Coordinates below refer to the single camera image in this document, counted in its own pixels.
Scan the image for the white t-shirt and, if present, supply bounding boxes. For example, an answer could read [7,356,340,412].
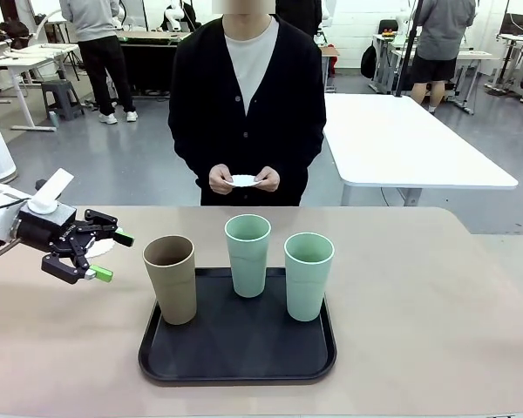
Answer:
[224,15,280,114]

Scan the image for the bystander in black clothes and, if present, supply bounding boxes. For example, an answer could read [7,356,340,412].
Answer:
[275,0,323,38]

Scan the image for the grey plastic stool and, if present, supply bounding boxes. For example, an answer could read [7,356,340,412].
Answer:
[40,79,85,122]

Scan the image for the white scalloped coaster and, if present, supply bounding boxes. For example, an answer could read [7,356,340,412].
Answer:
[226,173,262,188]
[85,238,114,260]

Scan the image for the bystander in grey hoodie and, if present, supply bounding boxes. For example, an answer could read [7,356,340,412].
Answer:
[59,0,139,126]

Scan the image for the bystander in black shorts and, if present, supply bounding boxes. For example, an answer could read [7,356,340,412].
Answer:
[409,0,479,115]

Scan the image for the black bags on desk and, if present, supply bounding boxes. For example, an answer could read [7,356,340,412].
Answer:
[0,19,31,47]

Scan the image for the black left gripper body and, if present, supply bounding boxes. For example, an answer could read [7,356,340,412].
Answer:
[17,203,93,263]

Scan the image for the person in black cardigan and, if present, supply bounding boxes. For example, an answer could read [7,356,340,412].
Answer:
[167,12,327,207]

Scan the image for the large white table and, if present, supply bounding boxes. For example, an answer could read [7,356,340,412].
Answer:
[323,93,520,208]

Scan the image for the white lab desk with monitor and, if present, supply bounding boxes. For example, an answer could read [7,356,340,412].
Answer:
[487,32,523,105]

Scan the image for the person's right forearm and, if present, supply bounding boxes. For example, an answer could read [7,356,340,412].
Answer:
[168,125,221,186]

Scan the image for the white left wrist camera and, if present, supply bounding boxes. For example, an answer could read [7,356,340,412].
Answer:
[28,168,75,214]

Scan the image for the black plastic tray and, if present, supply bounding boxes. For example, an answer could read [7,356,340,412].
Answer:
[138,266,337,388]

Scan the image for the white desk with metal legs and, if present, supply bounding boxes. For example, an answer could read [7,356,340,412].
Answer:
[0,43,82,131]

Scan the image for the black vertical pole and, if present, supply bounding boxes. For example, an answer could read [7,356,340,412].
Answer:
[395,0,422,98]

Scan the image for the small wooden top table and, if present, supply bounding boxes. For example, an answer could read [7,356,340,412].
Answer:
[320,45,341,92]

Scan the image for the black backpack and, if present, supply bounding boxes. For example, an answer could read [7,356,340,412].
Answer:
[359,43,378,80]

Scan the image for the person's left forearm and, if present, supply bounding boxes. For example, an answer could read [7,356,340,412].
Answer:
[269,125,327,188]

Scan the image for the green tall cup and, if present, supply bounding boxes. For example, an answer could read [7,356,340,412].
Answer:
[224,214,273,300]
[283,233,336,323]

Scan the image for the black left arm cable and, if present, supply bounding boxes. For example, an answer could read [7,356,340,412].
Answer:
[0,198,31,219]

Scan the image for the person's right hand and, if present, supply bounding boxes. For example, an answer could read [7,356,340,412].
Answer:
[208,164,236,196]

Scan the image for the brown tall cup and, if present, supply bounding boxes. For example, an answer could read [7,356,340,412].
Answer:
[142,234,197,327]

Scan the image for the black workbench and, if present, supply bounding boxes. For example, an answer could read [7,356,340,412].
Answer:
[115,29,188,95]

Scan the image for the person's left hand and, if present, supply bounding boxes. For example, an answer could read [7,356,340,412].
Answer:
[253,166,282,192]

